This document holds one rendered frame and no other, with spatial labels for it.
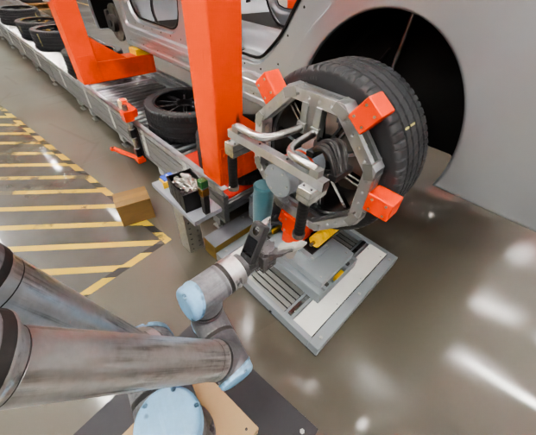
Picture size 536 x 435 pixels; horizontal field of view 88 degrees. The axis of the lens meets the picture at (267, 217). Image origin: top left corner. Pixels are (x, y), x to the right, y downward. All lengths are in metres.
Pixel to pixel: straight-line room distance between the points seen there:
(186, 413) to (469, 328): 1.57
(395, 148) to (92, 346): 0.88
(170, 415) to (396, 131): 0.96
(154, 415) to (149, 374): 0.29
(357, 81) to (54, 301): 0.91
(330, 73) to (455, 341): 1.48
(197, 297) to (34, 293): 0.30
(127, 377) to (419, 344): 1.50
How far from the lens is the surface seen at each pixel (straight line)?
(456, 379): 1.78
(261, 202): 1.15
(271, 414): 1.15
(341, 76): 1.00
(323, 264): 1.55
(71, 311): 0.58
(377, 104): 0.87
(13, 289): 0.51
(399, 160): 0.97
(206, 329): 0.77
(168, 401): 0.81
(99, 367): 0.46
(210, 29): 1.21
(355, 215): 1.02
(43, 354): 0.42
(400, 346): 1.71
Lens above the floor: 1.43
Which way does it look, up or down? 43 degrees down
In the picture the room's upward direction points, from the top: 4 degrees clockwise
